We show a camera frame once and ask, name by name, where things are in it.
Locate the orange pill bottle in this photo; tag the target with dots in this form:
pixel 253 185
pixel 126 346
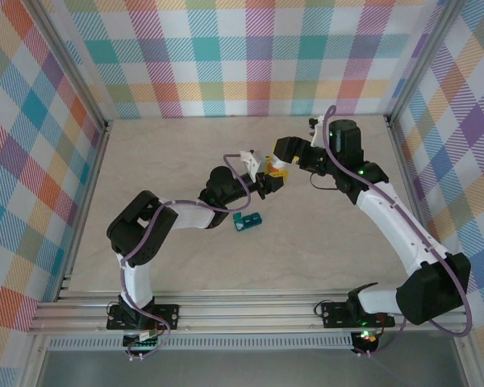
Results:
pixel 271 166

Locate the teal toy block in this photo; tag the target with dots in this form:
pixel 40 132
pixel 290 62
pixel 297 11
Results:
pixel 248 221

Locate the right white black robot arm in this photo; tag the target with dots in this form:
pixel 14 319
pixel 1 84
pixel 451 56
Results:
pixel 391 225

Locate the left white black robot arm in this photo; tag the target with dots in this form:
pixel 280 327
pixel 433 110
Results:
pixel 189 213

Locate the green controller board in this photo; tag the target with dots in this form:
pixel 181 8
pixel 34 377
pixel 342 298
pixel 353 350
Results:
pixel 143 344

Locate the black controller with led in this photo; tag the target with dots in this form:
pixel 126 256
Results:
pixel 369 338

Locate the aluminium side rail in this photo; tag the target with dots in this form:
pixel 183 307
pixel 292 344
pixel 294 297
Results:
pixel 103 141
pixel 415 201

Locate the aluminium frame post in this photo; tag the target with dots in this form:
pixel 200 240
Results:
pixel 421 60
pixel 73 66

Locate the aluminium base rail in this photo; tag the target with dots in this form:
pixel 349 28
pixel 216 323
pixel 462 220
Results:
pixel 246 310

